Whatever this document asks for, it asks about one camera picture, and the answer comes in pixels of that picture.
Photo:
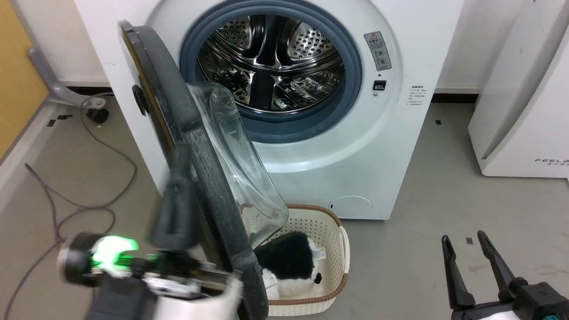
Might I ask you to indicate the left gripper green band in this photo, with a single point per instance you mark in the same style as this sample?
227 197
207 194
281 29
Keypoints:
111 258

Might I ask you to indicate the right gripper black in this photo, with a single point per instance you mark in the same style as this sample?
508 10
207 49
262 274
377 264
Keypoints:
538 302

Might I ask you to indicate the dark grey washer door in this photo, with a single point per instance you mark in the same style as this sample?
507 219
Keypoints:
213 186

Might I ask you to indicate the grey rubber door gasket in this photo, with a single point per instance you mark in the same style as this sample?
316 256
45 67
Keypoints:
293 128

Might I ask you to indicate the white front-load washing machine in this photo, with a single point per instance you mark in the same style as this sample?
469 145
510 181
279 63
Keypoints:
378 155

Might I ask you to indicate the black door latch slot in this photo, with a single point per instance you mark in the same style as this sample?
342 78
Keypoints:
379 85

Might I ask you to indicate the black caster wheel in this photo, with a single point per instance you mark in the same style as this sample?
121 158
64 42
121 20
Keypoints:
98 115

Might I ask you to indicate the black and white plush toy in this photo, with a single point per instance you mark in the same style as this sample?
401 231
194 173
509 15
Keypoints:
289 258

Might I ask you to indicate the round white filter cover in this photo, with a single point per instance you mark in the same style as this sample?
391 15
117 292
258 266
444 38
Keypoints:
351 207

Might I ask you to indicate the cream laundry basket brown rim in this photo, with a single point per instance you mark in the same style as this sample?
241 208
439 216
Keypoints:
331 231

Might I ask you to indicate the white floor appliance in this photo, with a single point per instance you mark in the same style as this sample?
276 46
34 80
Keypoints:
524 111

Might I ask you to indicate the grey metal stand leg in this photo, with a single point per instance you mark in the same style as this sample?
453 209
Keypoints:
49 80

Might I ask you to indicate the small printed text label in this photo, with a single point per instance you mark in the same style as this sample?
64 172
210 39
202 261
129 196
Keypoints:
418 95

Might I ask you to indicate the stainless steel washer drum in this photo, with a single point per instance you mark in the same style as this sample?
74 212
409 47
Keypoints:
306 44

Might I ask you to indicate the yellow wooden panel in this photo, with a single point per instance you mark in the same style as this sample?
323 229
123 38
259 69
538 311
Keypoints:
18 75

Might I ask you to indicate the grey warning sticker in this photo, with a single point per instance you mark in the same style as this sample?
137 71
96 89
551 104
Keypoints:
378 51

